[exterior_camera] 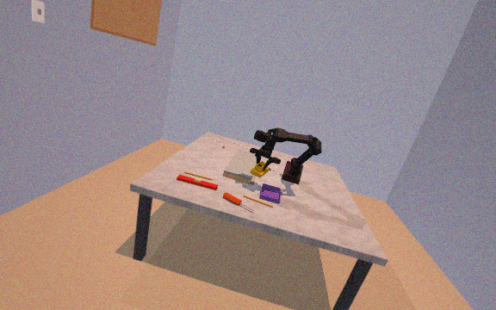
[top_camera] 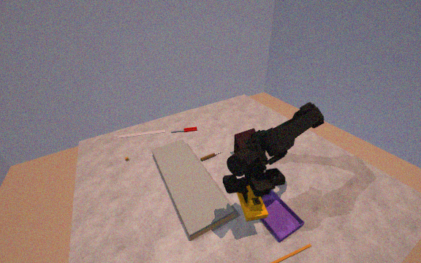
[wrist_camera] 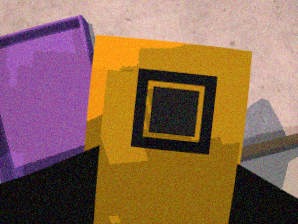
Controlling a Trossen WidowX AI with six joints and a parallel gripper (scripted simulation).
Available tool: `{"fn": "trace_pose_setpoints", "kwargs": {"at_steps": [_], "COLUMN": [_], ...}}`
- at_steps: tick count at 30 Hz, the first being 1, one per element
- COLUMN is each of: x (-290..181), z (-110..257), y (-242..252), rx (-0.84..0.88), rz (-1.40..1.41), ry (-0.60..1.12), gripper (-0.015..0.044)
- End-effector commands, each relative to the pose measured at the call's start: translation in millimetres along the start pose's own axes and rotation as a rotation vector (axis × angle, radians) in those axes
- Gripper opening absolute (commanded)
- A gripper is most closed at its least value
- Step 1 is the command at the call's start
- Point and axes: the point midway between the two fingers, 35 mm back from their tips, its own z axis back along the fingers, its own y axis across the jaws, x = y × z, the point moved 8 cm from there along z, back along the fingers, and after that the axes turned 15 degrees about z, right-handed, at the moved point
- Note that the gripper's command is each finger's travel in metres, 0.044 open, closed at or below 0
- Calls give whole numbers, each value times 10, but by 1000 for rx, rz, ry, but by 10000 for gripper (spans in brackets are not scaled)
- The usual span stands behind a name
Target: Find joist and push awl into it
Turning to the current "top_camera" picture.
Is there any red-handled awl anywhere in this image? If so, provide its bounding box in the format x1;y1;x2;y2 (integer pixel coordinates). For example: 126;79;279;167
171;127;197;133

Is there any purple tray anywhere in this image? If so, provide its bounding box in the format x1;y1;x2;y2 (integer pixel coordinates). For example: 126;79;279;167
260;189;305;242

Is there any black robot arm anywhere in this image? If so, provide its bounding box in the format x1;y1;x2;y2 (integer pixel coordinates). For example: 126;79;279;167
227;102;324;197

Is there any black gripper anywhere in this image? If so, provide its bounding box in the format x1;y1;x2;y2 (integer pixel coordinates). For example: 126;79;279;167
223;164;285;203

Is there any orange thin rod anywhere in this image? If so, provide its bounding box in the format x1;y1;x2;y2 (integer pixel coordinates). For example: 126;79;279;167
271;244;311;263

